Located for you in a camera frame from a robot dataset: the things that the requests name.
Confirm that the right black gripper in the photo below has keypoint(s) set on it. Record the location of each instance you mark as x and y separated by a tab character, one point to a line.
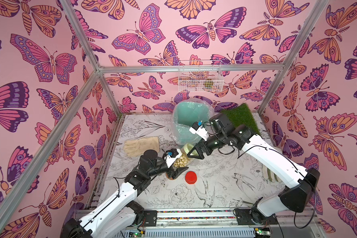
207	145

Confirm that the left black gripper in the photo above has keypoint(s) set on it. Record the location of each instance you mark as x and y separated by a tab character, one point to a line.
176	173

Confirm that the brown jar lid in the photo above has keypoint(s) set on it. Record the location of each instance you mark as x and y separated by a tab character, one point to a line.
171	176

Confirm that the light green jar lid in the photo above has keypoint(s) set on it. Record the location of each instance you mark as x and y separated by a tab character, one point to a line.
187	148

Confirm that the green lid peanut jar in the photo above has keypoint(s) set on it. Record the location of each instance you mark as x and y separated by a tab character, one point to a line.
182	161

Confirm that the red jar lid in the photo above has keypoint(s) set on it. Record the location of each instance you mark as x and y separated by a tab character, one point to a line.
191	177

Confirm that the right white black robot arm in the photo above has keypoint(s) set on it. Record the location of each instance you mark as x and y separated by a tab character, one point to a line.
300	183

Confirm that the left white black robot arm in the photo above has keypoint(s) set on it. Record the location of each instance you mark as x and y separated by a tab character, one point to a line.
120	210

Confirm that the mint green trash bin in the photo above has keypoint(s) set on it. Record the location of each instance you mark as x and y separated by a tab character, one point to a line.
190	114

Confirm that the left beige cloth glove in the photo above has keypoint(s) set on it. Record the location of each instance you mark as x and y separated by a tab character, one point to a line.
137	147

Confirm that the green artificial grass mat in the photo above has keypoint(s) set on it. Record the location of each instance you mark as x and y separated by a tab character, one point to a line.
242	115

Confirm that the green object in basket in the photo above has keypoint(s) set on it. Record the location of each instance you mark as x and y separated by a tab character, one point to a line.
208	84

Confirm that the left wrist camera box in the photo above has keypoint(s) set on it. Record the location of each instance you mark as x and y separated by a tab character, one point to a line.
170	156

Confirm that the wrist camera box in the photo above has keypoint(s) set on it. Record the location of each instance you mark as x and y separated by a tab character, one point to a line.
170	156
199	129

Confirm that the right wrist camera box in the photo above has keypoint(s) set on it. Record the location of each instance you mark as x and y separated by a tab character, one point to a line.
199	129

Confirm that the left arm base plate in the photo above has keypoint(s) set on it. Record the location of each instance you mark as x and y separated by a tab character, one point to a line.
146	218

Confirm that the white wire wall basket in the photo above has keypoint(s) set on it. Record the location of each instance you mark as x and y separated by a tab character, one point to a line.
192	77

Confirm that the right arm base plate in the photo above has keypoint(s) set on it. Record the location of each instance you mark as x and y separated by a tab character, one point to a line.
246	216

